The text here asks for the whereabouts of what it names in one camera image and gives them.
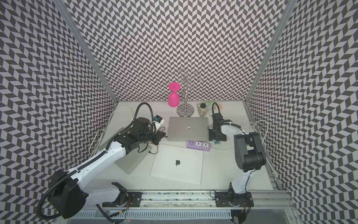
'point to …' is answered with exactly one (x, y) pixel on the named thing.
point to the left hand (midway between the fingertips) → (164, 135)
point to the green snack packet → (209, 106)
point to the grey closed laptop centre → (182, 129)
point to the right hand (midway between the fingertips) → (216, 140)
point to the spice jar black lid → (203, 109)
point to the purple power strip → (198, 145)
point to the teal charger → (215, 141)
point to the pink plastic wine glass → (173, 97)
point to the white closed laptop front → (178, 164)
